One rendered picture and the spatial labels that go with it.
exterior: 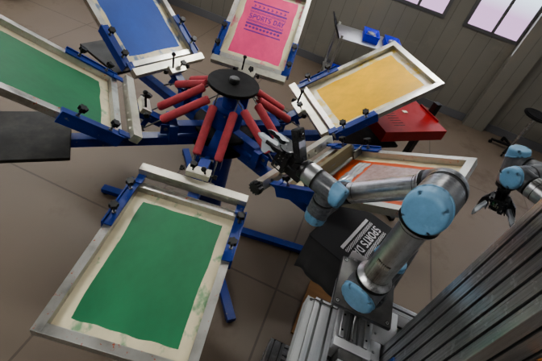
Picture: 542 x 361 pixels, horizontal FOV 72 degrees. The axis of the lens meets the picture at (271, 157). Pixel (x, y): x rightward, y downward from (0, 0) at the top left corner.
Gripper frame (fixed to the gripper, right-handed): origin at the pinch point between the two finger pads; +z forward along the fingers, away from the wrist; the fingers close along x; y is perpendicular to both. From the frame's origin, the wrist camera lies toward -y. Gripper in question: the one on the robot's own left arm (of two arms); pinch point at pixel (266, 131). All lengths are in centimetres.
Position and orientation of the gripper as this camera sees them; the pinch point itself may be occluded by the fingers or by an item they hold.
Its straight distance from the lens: 128.8
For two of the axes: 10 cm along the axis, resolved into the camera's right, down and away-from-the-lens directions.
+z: -7.0, -5.8, 4.1
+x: 6.3, -2.3, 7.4
